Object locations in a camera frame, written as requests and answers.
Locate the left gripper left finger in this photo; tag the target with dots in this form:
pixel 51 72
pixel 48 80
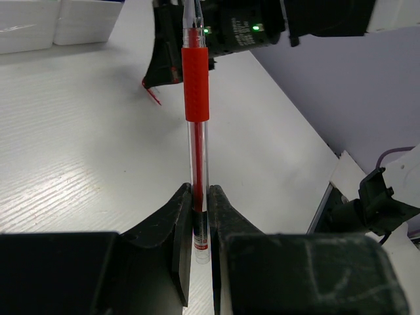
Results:
pixel 145 270

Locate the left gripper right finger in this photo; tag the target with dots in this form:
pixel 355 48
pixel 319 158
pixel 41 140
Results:
pixel 258 273

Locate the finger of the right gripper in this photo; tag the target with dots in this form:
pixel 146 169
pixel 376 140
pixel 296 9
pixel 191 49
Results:
pixel 165 67

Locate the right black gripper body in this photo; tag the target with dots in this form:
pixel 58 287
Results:
pixel 236 26

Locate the red pen cap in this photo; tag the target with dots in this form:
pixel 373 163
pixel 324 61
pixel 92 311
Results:
pixel 151 94

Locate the red gel pen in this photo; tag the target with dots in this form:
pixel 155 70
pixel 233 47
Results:
pixel 195 70

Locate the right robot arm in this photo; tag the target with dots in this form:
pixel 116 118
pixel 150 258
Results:
pixel 339 18

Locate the left white compartment organizer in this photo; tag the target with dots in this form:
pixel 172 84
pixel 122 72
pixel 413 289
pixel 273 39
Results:
pixel 28 25

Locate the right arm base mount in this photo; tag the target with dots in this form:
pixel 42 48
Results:
pixel 377 202

